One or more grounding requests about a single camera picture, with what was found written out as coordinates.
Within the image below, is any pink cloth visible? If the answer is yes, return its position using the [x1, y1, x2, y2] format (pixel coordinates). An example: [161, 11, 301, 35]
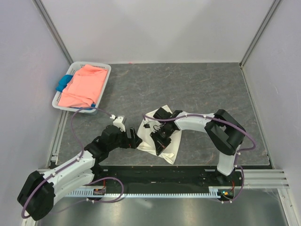
[58, 65, 108, 108]

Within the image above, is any white plastic basket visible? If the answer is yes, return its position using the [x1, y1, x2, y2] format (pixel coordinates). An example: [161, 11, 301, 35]
[52, 62, 111, 114]

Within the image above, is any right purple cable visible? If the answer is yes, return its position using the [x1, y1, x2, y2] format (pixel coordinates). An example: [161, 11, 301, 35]
[142, 113, 257, 203]

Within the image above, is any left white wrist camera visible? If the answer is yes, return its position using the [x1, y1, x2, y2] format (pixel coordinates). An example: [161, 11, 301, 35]
[110, 114, 126, 132]

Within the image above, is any right aluminium frame post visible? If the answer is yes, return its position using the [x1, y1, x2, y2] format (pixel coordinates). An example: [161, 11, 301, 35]
[239, 0, 282, 69]

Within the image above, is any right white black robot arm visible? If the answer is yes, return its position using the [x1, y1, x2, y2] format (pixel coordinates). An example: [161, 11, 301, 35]
[150, 107, 245, 186]

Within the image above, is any white slotted cable duct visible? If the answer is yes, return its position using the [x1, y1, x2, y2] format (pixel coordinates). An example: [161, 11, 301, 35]
[66, 186, 234, 199]

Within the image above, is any aluminium frame post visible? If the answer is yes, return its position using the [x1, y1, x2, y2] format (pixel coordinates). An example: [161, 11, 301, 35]
[33, 0, 74, 65]
[239, 0, 282, 69]

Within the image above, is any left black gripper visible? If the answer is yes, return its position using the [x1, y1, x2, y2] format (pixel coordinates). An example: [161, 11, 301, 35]
[108, 127, 142, 151]

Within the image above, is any purple cable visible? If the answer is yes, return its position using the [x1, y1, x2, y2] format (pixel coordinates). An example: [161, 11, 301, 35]
[142, 113, 257, 203]
[21, 107, 116, 218]

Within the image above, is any left aluminium frame post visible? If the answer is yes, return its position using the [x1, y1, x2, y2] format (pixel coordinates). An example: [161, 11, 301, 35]
[33, 0, 74, 65]

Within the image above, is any white cloth napkin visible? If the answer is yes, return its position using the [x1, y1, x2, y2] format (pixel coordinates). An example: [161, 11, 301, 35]
[137, 105, 182, 164]

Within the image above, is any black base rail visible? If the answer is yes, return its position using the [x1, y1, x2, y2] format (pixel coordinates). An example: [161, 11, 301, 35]
[93, 166, 242, 193]

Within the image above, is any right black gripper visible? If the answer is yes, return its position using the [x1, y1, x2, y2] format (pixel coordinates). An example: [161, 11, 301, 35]
[150, 126, 174, 155]

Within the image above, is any blue cloth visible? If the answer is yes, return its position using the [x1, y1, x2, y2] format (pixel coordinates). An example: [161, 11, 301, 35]
[56, 74, 73, 92]

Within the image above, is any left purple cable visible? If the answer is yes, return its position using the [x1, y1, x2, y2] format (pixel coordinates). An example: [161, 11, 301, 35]
[21, 107, 116, 218]

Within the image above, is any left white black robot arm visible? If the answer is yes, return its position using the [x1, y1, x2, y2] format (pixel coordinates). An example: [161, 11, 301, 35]
[17, 125, 142, 220]

